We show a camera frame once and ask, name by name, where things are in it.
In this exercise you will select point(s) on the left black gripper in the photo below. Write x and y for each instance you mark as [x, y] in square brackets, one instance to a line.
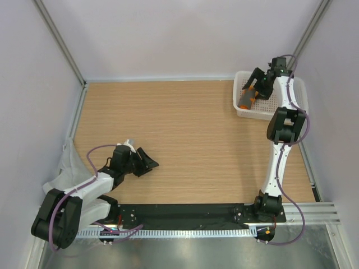
[148, 162]

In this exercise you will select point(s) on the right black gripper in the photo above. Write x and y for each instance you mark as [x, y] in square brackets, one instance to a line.
[258, 74]

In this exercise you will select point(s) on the orange grey giraffe towel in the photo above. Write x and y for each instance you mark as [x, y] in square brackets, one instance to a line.
[247, 98]

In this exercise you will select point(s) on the grey cloth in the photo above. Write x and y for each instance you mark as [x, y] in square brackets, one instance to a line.
[72, 170]

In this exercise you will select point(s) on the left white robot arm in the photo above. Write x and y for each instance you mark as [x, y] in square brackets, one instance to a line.
[64, 212]

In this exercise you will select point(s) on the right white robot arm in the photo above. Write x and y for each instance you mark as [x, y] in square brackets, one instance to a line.
[283, 130]

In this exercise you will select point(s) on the white perforated plastic basket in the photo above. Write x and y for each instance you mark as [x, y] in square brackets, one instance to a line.
[264, 109]

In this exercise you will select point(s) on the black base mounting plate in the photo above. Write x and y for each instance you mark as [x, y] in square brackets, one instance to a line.
[218, 216]

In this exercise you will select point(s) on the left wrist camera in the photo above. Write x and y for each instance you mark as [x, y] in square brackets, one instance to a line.
[130, 143]

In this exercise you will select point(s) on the white slotted cable duct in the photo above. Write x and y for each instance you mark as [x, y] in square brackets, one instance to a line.
[95, 232]

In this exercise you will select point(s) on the right aluminium frame post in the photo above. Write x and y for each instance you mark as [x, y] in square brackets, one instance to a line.
[309, 31]

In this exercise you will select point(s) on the aluminium frame post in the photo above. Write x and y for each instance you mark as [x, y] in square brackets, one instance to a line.
[309, 31]
[45, 15]

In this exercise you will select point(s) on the aluminium rail front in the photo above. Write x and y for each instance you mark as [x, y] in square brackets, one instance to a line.
[315, 213]

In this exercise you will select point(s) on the left aluminium frame post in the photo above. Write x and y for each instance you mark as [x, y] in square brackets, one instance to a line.
[45, 15]

